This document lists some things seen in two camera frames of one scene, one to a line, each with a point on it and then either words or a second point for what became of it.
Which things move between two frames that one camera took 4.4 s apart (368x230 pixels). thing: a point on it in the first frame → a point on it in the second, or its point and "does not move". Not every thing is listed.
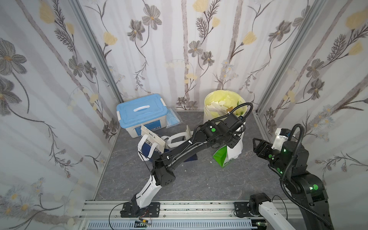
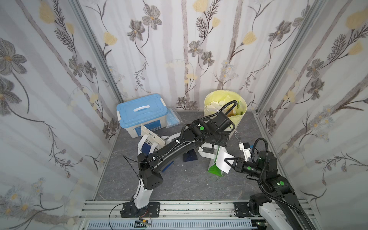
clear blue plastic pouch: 172,118 does not move
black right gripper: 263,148 → 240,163
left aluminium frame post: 97,51 does not move
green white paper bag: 226,154 → 210,151
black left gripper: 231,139 → 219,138
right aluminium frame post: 299,34 does not move
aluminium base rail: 300,214 does not move
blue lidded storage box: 150,111 does not move
